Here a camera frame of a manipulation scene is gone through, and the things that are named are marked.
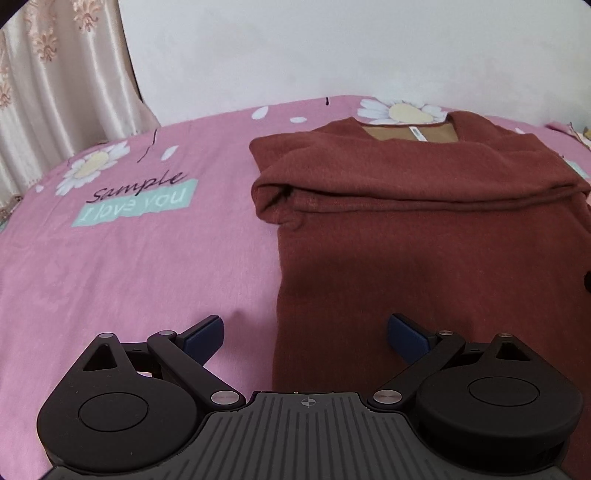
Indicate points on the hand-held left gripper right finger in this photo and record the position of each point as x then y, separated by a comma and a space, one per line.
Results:
408, 339

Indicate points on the beige patterned curtain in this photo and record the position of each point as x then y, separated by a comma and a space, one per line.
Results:
64, 78

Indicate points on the red-brown knit sweater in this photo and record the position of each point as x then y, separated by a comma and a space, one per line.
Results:
415, 240

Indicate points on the pink floral bed sheet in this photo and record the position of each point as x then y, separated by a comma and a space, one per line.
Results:
138, 240

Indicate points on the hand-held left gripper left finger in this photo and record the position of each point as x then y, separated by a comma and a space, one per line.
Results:
203, 339

